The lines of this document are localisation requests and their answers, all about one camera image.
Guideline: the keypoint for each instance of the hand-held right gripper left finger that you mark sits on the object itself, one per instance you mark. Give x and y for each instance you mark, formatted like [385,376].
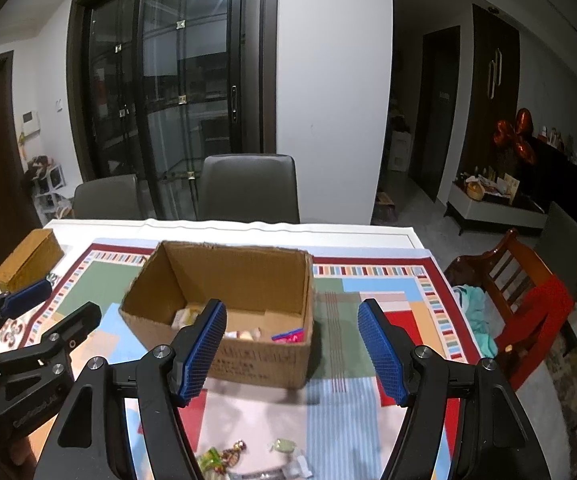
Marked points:
[201,355]

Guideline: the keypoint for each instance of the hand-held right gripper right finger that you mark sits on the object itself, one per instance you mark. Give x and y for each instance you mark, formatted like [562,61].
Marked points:
[383,355]

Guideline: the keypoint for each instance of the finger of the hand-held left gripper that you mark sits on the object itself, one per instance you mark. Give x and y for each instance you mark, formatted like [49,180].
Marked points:
[76,322]
[26,296]

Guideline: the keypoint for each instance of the brown cardboard box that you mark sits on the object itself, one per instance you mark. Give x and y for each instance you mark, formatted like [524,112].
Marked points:
[263,360]

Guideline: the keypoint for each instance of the pink snack packet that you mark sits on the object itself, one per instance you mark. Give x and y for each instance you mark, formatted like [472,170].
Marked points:
[287,336]

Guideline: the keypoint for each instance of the pale green candy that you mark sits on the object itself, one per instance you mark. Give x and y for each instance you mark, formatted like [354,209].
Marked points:
[283,445]

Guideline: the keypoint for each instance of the grey and white long packet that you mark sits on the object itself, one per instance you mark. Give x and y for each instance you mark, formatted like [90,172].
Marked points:
[263,476]

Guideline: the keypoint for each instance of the woven rattan basket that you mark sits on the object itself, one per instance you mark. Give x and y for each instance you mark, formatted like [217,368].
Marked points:
[26,260]

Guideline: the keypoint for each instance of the colourful geometric tablecloth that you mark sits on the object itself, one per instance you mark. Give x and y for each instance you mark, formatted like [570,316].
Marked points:
[338,410]

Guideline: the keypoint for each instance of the teal cloth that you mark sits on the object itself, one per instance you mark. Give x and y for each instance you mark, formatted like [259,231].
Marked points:
[476,320]

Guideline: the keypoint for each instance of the white shoe shelf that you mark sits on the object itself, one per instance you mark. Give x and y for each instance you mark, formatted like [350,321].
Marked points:
[48,185]

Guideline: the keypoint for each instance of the grey dining chair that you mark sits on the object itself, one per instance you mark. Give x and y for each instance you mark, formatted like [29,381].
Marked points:
[248,187]
[108,197]

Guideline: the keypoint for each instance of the wooden chair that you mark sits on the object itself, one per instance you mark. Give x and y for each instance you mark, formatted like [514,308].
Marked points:
[513,270]

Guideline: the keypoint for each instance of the red garment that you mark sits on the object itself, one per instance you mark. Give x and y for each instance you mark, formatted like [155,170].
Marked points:
[538,320]

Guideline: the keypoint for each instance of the white low cabinet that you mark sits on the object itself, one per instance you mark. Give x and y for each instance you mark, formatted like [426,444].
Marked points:
[493,210]

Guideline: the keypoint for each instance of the hallway cardboard box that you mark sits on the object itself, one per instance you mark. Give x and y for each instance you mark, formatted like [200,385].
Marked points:
[399,150]

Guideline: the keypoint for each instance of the dark interior door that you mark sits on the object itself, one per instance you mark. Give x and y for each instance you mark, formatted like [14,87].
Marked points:
[441,110]

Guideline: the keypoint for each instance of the red foil balloons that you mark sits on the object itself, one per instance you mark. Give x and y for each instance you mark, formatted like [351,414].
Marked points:
[516,135]

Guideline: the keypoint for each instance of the black framed sliding glass door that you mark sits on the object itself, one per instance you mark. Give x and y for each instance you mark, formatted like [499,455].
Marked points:
[168,75]

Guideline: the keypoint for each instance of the dark wardrobe door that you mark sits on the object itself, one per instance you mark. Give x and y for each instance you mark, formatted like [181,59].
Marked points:
[493,75]

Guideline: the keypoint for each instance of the white wall intercom panel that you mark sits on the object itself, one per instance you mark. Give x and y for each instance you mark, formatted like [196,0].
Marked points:
[29,122]

